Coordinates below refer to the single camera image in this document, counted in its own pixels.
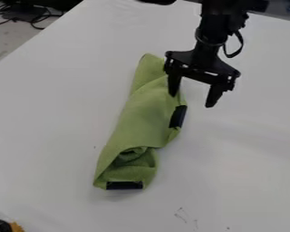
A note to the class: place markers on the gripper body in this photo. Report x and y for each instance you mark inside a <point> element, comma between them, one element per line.
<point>202,65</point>

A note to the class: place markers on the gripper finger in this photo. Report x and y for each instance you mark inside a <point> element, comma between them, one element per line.
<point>174,85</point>
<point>214,95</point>

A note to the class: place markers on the green cloth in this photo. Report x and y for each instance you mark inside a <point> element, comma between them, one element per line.
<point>141,127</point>

